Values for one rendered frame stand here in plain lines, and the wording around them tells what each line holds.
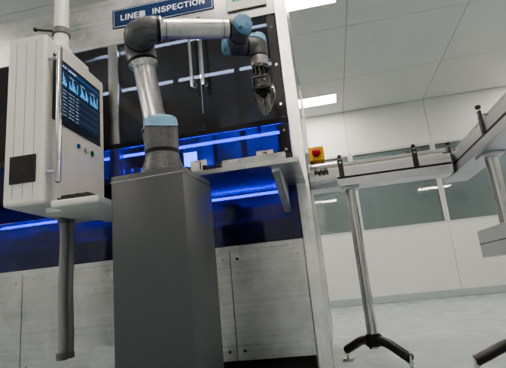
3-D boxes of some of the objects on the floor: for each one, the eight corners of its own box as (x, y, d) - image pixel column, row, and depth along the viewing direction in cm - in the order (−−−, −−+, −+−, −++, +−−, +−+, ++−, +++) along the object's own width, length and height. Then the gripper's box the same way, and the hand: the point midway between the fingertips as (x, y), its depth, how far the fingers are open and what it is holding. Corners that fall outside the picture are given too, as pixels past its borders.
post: (321, 374, 193) (270, -27, 244) (334, 373, 192) (281, -29, 243) (320, 377, 187) (269, -35, 237) (334, 376, 186) (279, -38, 236)
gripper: (248, 64, 179) (252, 111, 174) (269, 59, 178) (275, 107, 172) (251, 73, 187) (256, 119, 182) (272, 69, 186) (277, 115, 181)
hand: (266, 113), depth 180 cm, fingers closed
